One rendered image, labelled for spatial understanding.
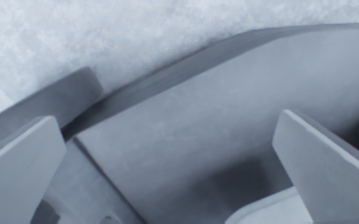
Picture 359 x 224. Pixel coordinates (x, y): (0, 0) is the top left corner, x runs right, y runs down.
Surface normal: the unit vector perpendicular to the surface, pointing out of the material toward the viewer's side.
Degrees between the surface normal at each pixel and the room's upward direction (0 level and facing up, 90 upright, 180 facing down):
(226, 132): 0
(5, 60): 0
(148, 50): 0
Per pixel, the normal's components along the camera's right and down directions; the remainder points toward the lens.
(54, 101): 0.69, -0.07
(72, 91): 0.83, -0.25
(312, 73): 0.05, 0.40
